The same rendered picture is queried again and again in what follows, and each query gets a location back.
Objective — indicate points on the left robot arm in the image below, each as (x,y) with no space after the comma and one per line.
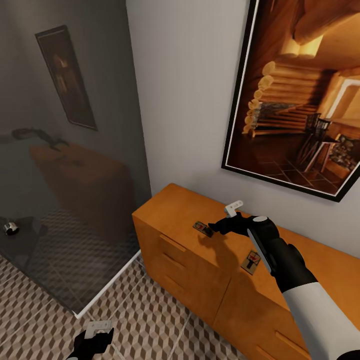
(89,343)

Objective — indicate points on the mousetrap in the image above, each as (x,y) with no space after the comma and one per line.
(204,228)
(251,262)

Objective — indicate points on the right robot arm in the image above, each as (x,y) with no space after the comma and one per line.
(326,330)

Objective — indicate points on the shower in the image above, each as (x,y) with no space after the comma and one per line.
(106,287)

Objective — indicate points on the cabinet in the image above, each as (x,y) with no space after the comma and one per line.
(205,274)

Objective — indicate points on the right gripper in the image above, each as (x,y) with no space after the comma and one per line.
(226,225)

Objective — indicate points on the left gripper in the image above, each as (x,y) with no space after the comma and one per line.
(97,345)

